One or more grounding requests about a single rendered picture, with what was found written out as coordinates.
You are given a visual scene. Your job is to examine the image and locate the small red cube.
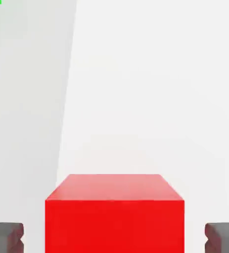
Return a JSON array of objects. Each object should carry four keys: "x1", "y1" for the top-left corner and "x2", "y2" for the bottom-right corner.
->
[{"x1": 45, "y1": 173, "x2": 185, "y2": 253}]

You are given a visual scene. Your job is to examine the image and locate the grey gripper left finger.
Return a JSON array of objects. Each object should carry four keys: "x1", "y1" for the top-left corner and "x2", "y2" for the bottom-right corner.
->
[{"x1": 0, "y1": 222, "x2": 25, "y2": 253}]

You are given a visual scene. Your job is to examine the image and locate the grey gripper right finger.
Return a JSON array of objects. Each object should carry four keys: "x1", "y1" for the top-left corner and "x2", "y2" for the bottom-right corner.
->
[{"x1": 204, "y1": 222, "x2": 229, "y2": 253}]

